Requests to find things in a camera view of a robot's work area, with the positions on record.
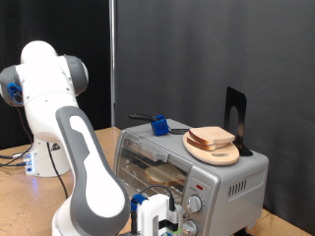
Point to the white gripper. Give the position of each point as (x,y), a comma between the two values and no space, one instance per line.
(146,219)

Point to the silver oven knob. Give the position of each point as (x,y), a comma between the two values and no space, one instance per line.
(191,228)
(195,204)

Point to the metal spatula with blue block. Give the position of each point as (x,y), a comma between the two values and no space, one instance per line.
(159,126)

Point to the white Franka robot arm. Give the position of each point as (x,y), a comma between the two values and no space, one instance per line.
(95,187)

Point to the red oven indicator light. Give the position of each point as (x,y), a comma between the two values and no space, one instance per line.
(199,187)

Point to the silver toaster oven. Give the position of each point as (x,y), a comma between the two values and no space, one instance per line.
(157,141)

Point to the oval wooden cutting board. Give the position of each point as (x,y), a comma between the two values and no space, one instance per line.
(210,158)

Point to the black metal bookend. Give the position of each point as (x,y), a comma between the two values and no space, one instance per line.
(241,108)

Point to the vertical metal pole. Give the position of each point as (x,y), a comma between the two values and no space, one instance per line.
(112,65)

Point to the dark grey backdrop panel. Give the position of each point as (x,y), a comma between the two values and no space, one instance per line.
(197,49)

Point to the black curtain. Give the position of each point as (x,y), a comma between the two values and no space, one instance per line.
(95,32)

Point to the silver wrist camera blue mount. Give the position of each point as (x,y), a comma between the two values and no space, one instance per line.
(176,214)

